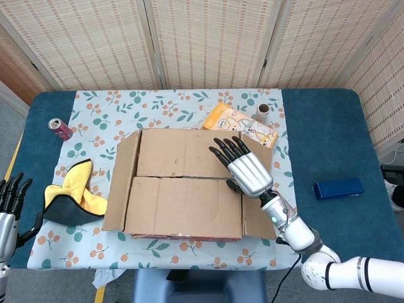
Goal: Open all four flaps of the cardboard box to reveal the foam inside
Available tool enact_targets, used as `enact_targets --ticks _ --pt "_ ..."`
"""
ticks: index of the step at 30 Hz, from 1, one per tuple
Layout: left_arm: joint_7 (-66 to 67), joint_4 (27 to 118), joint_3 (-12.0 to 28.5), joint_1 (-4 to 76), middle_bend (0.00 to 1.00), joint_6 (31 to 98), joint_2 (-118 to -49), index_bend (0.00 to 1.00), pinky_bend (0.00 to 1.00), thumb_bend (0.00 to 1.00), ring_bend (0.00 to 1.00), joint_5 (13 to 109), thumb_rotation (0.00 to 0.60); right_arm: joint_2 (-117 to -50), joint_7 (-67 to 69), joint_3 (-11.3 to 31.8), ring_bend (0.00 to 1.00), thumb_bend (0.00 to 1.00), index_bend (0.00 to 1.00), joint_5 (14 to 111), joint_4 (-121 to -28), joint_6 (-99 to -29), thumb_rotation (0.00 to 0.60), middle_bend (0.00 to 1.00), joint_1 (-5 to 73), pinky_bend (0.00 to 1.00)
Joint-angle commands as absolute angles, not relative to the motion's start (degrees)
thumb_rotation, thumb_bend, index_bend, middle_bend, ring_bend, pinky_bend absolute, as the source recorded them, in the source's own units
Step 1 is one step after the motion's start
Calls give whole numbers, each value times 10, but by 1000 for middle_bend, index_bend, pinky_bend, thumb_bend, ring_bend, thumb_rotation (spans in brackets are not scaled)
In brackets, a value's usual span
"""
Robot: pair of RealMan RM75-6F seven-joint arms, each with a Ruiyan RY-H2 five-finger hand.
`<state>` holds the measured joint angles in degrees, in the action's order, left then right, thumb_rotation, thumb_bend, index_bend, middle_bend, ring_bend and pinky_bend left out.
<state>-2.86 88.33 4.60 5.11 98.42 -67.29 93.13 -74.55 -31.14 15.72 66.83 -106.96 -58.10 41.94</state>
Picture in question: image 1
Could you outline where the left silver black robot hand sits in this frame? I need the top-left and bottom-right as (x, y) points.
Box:
(0, 172), (44, 263)

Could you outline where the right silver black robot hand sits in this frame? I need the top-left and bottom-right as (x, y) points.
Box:
(208, 136), (274, 199)

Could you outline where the red cardboard shipping box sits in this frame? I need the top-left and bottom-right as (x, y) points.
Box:
(101, 128), (278, 242)

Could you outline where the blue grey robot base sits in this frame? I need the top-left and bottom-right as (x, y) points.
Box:
(132, 268), (266, 303)

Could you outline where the brown cardboard tube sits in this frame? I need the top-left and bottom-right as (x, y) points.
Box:
(254, 103), (270, 123)

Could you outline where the blue rectangular box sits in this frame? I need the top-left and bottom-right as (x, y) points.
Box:
(312, 177), (365, 201)

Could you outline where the orange corgi print tissue pack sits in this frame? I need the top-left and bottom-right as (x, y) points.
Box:
(201, 102), (279, 149)

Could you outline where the yellow and dark cloth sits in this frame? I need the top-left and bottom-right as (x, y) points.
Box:
(40, 158), (110, 226)

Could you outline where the red soda can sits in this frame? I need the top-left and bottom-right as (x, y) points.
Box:
(47, 117), (74, 141)

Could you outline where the woven folding screen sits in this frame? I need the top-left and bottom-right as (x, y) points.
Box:
(0, 0), (404, 155)

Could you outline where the black floor equipment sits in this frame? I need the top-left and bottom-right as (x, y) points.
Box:
(380, 163), (404, 190)

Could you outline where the floral fruit print tablecloth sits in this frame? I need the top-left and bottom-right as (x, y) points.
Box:
(27, 89), (304, 271)

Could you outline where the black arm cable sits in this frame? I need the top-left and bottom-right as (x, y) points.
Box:
(268, 236), (304, 303)

